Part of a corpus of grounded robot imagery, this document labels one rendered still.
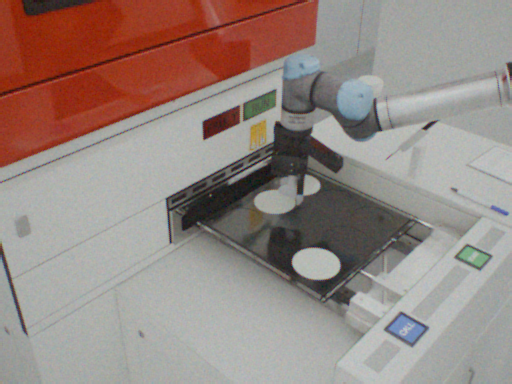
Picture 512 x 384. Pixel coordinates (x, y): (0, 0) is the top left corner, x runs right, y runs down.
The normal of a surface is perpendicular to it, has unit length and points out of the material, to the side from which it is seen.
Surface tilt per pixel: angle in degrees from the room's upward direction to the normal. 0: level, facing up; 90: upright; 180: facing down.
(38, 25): 90
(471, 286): 0
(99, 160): 90
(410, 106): 64
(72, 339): 90
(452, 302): 0
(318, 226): 0
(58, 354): 90
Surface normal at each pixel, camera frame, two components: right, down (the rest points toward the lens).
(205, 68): 0.74, 0.38
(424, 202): -0.68, 0.39
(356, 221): 0.02, -0.83
